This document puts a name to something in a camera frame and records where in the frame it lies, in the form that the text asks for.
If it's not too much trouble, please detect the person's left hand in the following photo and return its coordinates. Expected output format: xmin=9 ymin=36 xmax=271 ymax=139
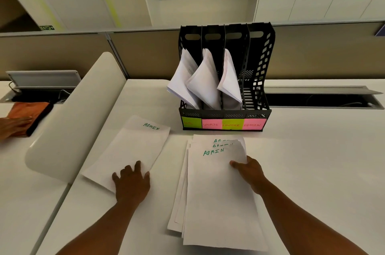
xmin=112 ymin=161 xmax=151 ymax=206

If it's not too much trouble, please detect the person's right hand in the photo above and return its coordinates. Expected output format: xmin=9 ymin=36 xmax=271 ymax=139
xmin=230 ymin=155 xmax=267 ymax=195

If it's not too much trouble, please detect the single white paper sheet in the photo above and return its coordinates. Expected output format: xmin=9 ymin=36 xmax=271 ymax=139
xmin=81 ymin=115 xmax=171 ymax=194

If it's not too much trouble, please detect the white paper sheet green writing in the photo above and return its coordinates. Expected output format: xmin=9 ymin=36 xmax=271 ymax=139
xmin=183 ymin=138 xmax=269 ymax=253

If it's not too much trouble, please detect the person's right forearm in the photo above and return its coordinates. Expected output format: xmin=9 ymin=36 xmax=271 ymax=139
xmin=251 ymin=180 xmax=370 ymax=255

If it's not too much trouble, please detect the person's left forearm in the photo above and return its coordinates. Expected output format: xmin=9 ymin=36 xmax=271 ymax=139
xmin=56 ymin=199 xmax=148 ymax=255

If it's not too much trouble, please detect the yellow sticky note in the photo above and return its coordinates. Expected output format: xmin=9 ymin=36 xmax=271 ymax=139
xmin=222 ymin=119 xmax=245 ymax=131

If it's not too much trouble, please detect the pile of white papers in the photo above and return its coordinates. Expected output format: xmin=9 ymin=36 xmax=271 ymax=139
xmin=167 ymin=134 xmax=247 ymax=234

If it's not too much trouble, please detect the pink sticky note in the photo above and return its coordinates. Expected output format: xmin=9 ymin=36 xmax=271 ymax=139
xmin=243 ymin=118 xmax=267 ymax=131
xmin=202 ymin=119 xmax=223 ymax=130

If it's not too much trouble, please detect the green sticky note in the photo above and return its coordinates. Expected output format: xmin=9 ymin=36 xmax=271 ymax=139
xmin=181 ymin=116 xmax=202 ymax=129

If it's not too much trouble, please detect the white curved desk divider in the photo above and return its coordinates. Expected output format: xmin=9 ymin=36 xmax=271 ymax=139
xmin=25 ymin=52 xmax=127 ymax=185

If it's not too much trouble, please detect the bent white paper bundle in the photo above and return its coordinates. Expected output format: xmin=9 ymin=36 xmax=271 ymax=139
xmin=167 ymin=49 xmax=201 ymax=110
xmin=217 ymin=49 xmax=243 ymax=110
xmin=185 ymin=48 xmax=221 ymax=110

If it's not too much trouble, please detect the black plastic file organizer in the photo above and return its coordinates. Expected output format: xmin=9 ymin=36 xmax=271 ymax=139
xmin=179 ymin=22 xmax=276 ymax=132

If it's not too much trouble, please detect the orange cloth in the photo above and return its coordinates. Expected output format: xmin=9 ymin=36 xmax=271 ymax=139
xmin=7 ymin=101 xmax=54 ymax=137

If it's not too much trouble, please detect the beige partition panel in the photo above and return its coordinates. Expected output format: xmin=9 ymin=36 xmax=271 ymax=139
xmin=0 ymin=32 xmax=117 ymax=81
xmin=107 ymin=21 xmax=385 ymax=81

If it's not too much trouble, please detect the grey cable tray lid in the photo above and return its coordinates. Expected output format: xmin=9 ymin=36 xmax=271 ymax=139
xmin=6 ymin=70 xmax=81 ymax=89

